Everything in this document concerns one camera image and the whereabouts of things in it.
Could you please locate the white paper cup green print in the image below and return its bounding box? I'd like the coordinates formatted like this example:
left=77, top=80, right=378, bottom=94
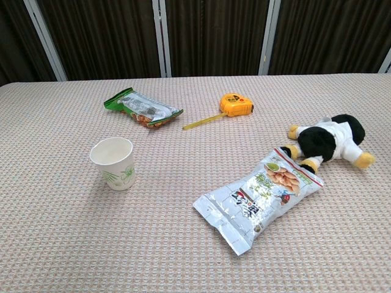
left=89, top=137, right=137, bottom=192

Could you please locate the yellow tape measure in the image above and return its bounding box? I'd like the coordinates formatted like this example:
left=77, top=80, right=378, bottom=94
left=182, top=93, right=255, bottom=131

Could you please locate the green snack packet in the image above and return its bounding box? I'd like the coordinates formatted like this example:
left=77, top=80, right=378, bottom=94
left=103, top=87, right=185, bottom=130

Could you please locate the silver white snack bag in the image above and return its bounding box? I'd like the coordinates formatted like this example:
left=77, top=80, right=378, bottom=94
left=192, top=147, right=324, bottom=256

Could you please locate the checkered woven tablecloth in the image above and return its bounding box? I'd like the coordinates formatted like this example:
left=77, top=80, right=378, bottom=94
left=0, top=72, right=391, bottom=293

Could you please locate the dark brown curtain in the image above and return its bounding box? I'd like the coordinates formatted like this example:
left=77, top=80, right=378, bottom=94
left=0, top=0, right=391, bottom=87

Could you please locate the black white plush toy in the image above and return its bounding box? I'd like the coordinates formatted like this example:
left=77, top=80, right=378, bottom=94
left=280, top=114, right=376, bottom=175

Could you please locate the grey metal frame post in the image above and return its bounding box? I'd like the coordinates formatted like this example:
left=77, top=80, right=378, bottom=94
left=152, top=0, right=172, bottom=78
left=258, top=0, right=282, bottom=76
left=23, top=0, right=68, bottom=82
left=378, top=48, right=391, bottom=74

